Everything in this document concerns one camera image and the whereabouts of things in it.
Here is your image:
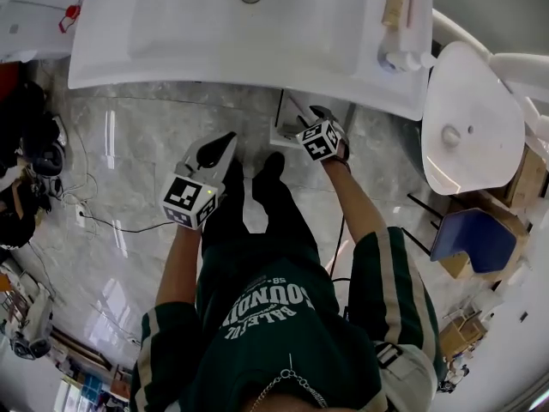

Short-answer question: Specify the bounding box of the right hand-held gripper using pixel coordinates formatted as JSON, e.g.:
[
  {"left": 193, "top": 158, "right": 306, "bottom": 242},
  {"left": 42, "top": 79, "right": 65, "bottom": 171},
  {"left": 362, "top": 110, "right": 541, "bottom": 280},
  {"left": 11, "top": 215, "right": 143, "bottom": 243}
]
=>
[{"left": 295, "top": 106, "right": 351, "bottom": 162}]

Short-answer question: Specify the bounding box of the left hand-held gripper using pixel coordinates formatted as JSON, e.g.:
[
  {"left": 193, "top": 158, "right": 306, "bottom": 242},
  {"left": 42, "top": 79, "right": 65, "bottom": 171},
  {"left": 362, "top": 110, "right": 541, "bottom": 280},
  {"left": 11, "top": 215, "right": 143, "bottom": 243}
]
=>
[{"left": 161, "top": 132, "right": 238, "bottom": 231}]

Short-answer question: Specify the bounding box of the white drawer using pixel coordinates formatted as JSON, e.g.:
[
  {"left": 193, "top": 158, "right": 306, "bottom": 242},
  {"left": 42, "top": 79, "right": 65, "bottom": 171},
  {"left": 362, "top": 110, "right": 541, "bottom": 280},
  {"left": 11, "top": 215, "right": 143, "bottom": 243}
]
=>
[{"left": 268, "top": 88, "right": 357, "bottom": 148}]

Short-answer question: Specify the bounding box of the person's left forearm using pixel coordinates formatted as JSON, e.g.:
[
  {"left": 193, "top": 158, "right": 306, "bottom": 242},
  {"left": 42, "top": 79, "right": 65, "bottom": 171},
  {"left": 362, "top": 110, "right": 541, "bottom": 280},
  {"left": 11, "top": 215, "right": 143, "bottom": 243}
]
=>
[{"left": 154, "top": 225, "right": 205, "bottom": 313}]

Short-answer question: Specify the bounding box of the person's right forearm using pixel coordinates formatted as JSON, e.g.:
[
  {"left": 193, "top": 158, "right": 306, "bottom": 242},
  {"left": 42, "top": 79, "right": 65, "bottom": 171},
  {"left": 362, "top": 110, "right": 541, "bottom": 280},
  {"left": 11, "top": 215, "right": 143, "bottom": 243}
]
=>
[{"left": 321, "top": 159, "right": 389, "bottom": 249}]

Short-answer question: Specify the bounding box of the person's left leg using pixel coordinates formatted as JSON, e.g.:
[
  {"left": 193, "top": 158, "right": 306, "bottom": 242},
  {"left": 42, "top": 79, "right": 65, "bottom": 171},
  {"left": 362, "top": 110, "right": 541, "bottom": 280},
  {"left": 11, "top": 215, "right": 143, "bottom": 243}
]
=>
[{"left": 201, "top": 156, "right": 252, "bottom": 253}]

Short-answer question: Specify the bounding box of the person's leg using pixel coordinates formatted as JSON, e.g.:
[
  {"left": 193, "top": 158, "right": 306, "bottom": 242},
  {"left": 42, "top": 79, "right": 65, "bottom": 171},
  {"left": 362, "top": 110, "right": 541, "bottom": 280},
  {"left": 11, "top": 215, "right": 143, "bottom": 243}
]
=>
[
  {"left": 251, "top": 151, "right": 321, "bottom": 262},
  {"left": 201, "top": 156, "right": 252, "bottom": 253}
]

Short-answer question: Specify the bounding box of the person's right leg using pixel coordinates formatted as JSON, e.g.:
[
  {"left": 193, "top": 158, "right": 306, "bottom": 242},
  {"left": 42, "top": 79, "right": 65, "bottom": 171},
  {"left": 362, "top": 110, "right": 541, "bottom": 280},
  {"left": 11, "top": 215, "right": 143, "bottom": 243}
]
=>
[{"left": 251, "top": 151, "right": 321, "bottom": 262}]

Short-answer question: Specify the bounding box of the white pump bottle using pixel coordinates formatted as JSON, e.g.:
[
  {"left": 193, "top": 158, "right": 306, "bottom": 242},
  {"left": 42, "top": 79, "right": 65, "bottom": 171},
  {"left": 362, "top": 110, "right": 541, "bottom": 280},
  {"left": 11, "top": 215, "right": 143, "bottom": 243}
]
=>
[{"left": 377, "top": 49, "right": 437, "bottom": 74}]

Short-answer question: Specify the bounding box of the white sink vanity cabinet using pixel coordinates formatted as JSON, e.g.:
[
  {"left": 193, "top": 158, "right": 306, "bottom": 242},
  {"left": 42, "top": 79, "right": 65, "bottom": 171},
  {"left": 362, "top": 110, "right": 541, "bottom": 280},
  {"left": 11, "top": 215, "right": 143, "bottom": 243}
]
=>
[{"left": 67, "top": 0, "right": 433, "bottom": 122}]

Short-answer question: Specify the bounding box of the white loose wash basin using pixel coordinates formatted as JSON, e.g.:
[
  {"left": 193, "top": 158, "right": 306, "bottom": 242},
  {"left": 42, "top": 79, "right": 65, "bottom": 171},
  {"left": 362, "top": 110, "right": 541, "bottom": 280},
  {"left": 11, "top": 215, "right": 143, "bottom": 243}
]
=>
[{"left": 419, "top": 40, "right": 527, "bottom": 197}]

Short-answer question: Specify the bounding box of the person's green sweatshirt torso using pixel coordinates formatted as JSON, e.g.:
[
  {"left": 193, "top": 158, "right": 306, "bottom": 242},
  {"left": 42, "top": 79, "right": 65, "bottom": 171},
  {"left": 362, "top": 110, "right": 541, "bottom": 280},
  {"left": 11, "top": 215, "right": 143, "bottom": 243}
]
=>
[{"left": 128, "top": 225, "right": 447, "bottom": 412}]

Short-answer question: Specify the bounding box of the blue chair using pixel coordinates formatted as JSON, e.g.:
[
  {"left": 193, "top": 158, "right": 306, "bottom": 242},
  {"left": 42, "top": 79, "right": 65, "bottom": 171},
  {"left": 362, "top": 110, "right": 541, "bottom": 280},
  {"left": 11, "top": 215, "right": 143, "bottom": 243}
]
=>
[{"left": 407, "top": 193, "right": 518, "bottom": 275}]

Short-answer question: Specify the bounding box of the clear water jug red cap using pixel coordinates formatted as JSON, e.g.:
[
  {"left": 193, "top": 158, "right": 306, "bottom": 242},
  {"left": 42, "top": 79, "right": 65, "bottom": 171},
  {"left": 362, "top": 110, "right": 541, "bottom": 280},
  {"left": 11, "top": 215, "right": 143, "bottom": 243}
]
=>
[{"left": 58, "top": 0, "right": 88, "bottom": 34}]

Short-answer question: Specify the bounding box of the white box with red tag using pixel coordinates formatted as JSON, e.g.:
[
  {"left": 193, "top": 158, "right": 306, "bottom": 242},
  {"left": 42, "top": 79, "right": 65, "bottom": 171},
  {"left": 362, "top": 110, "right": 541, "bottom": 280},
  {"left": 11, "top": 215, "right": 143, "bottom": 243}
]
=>
[{"left": 0, "top": 0, "right": 87, "bottom": 62}]

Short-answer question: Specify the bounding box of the small open cardboard box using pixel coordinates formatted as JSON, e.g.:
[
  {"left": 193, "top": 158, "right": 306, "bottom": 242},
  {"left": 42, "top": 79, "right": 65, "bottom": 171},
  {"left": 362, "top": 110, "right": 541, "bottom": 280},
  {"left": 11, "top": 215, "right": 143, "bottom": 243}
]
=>
[{"left": 439, "top": 311, "right": 488, "bottom": 361}]

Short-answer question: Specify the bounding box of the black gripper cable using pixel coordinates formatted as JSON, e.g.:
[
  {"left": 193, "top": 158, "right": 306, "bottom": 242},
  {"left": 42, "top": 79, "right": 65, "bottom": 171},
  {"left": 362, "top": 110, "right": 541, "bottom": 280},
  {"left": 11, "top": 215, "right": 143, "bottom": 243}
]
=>
[{"left": 328, "top": 216, "right": 353, "bottom": 283}]

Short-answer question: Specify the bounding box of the white tubular frame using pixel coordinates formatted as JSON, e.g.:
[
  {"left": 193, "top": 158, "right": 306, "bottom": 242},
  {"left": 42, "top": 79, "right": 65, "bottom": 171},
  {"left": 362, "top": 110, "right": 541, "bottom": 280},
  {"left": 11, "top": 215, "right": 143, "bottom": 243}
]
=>
[{"left": 431, "top": 9, "right": 549, "bottom": 146}]

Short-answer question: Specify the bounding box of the silver neck chain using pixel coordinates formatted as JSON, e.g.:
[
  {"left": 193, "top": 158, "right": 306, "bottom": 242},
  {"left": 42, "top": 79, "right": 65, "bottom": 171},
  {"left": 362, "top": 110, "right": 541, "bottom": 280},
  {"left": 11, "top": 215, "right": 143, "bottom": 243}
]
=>
[{"left": 248, "top": 367, "right": 329, "bottom": 409}]

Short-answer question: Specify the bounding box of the white bag strap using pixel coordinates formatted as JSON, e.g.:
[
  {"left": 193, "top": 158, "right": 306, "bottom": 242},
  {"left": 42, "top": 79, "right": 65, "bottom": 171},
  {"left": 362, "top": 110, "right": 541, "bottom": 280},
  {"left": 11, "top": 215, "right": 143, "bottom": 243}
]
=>
[{"left": 375, "top": 341, "right": 438, "bottom": 412}]

